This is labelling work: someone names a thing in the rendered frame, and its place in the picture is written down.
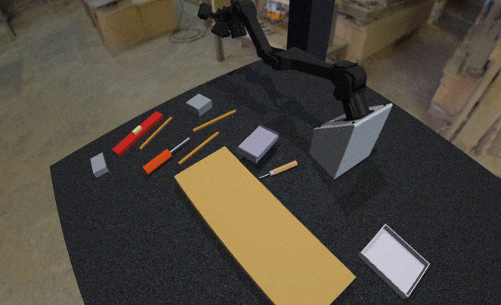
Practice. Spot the tan wooden floor panel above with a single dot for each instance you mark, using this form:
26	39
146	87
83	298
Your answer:
288	264

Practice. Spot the awl with wooden handle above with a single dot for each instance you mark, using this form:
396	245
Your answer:
282	168

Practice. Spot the orange-handled screwdriver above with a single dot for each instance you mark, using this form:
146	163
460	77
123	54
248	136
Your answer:
160	159

